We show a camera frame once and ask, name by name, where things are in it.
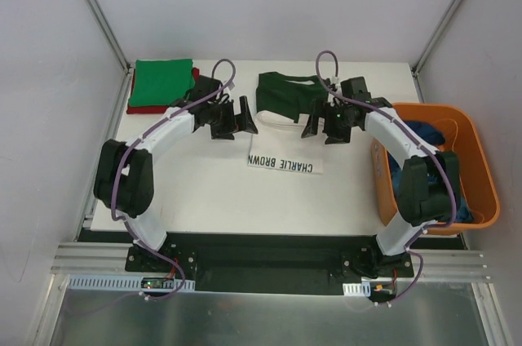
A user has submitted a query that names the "white green sleeved t shirt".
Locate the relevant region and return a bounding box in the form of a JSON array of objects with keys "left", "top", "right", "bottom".
[{"left": 247, "top": 72, "right": 328, "bottom": 175}]

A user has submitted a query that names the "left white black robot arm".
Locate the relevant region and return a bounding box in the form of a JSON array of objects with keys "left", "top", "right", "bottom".
[{"left": 93, "top": 76, "right": 258, "bottom": 272}]

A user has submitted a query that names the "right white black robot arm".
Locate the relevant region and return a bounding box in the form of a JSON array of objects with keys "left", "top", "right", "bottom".
[{"left": 301, "top": 77, "right": 460, "bottom": 277}]

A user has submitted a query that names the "blue t shirts pile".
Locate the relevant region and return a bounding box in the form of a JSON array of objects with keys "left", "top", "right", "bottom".
[{"left": 385, "top": 119, "right": 476, "bottom": 224}]

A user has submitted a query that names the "folded green t shirt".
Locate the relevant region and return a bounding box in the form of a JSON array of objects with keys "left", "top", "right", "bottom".
[{"left": 129, "top": 59, "right": 194, "bottom": 108}]

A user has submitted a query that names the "orange plastic tub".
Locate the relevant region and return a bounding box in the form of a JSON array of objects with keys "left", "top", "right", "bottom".
[{"left": 370, "top": 103, "right": 500, "bottom": 236}]

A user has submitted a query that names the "right aluminium frame post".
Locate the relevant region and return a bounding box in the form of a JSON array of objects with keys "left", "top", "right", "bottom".
[{"left": 411, "top": 0, "right": 465, "bottom": 78}]

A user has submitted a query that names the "aluminium frame post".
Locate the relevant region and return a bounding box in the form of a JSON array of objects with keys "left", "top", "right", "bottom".
[
  {"left": 411, "top": 0, "right": 465, "bottom": 78},
  {"left": 85, "top": 0, "right": 131, "bottom": 72}
]

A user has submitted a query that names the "right white cable duct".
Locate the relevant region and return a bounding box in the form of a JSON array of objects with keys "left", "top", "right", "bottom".
[{"left": 343, "top": 282, "right": 371, "bottom": 298}]

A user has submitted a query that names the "white cable duct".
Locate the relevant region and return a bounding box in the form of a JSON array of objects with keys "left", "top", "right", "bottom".
[
  {"left": 69, "top": 275, "right": 196, "bottom": 293},
  {"left": 343, "top": 282, "right": 371, "bottom": 298}
]

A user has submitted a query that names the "aluminium rail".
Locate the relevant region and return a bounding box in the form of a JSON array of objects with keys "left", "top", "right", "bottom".
[{"left": 51, "top": 242, "right": 493, "bottom": 283}]

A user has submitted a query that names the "left aluminium frame post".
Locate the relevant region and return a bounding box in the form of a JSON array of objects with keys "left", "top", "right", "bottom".
[{"left": 85, "top": 0, "right": 131, "bottom": 72}]

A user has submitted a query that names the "left white cable duct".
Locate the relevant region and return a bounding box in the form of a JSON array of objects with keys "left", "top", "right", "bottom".
[{"left": 69, "top": 275, "right": 196, "bottom": 293}]

